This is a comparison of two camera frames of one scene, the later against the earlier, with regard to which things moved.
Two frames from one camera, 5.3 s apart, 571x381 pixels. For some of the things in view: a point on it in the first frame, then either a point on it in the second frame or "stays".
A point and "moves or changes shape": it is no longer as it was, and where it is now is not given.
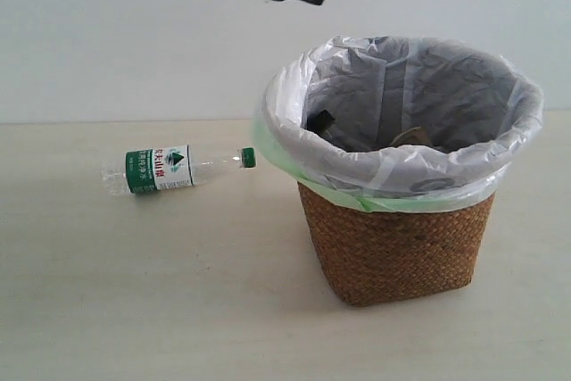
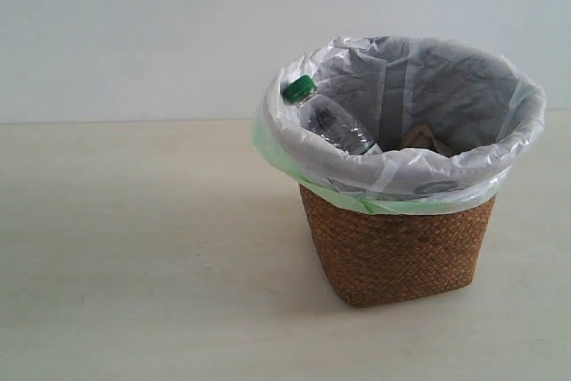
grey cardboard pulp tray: (412, 136) moves or changes shape
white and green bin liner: (396, 123) stays
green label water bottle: (170, 168) -> (326, 120)
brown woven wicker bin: (372, 257) stays
